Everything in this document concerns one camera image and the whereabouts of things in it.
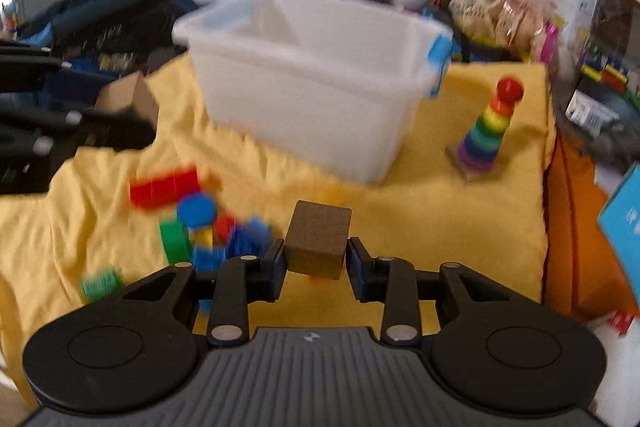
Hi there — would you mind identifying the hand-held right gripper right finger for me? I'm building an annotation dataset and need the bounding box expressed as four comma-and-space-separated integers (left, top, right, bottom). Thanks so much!
346, 236, 518, 345

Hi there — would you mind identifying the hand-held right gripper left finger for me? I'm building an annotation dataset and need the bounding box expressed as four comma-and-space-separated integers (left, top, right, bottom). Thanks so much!
122, 238, 287, 345

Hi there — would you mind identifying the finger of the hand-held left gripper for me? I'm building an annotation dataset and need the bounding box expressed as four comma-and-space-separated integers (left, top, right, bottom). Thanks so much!
0, 104, 157, 158
0, 46, 118, 105

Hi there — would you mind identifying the light brown wooden block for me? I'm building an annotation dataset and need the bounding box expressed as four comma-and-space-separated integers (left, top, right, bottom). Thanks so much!
94, 71, 160, 124

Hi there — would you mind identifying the dark brown wooden block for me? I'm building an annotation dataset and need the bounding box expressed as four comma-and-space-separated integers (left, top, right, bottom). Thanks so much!
283, 200, 352, 282

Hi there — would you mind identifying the pile of toy blocks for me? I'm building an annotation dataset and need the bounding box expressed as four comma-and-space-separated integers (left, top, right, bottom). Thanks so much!
80, 164, 278, 303

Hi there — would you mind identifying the white plastic storage bin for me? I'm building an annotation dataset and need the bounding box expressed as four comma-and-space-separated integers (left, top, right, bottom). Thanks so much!
172, 0, 453, 186

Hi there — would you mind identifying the dark blue fabric bag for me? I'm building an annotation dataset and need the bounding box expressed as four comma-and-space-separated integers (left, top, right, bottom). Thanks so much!
20, 0, 211, 72

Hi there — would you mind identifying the yellow cloth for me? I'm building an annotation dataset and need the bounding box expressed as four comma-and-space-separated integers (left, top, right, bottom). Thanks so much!
0, 54, 558, 408

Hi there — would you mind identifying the orange cardboard box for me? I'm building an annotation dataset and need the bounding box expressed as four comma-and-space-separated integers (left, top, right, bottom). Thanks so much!
542, 127, 640, 323

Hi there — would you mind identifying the light blue small box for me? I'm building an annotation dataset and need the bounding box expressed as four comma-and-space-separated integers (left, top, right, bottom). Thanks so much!
596, 164, 640, 270

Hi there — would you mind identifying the dark grey packaged toy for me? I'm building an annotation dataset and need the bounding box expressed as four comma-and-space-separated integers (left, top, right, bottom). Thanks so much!
565, 89, 640, 172

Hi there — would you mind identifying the bag of beige snacks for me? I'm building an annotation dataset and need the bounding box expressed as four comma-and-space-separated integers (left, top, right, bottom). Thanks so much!
450, 0, 568, 52

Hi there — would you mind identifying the pink plastic wrapper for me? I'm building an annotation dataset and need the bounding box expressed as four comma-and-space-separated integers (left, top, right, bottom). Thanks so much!
542, 19, 566, 68

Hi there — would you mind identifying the clear storage box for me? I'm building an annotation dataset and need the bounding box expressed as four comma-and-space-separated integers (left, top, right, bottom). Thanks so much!
555, 0, 640, 108

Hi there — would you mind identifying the rainbow ring stacking toy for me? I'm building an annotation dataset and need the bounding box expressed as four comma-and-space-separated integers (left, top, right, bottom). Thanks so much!
445, 77, 526, 182

